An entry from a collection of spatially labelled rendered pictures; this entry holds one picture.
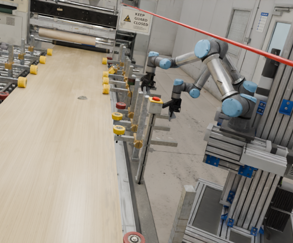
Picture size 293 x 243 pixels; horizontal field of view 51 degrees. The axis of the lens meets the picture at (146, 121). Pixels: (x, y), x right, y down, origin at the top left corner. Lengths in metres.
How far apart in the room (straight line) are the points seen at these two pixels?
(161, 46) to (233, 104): 9.41
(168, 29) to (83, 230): 10.31
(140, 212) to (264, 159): 0.85
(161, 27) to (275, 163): 9.47
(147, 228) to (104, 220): 0.37
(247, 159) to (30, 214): 1.31
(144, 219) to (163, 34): 9.89
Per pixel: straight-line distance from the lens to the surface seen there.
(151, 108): 1.62
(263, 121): 2.24
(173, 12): 11.19
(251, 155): 1.99
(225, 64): 2.55
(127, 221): 1.69
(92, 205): 1.29
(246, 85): 2.52
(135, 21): 4.60
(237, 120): 2.06
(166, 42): 11.23
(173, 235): 1.11
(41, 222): 1.20
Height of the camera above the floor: 1.68
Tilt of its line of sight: 21 degrees down
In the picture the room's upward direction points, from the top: 11 degrees clockwise
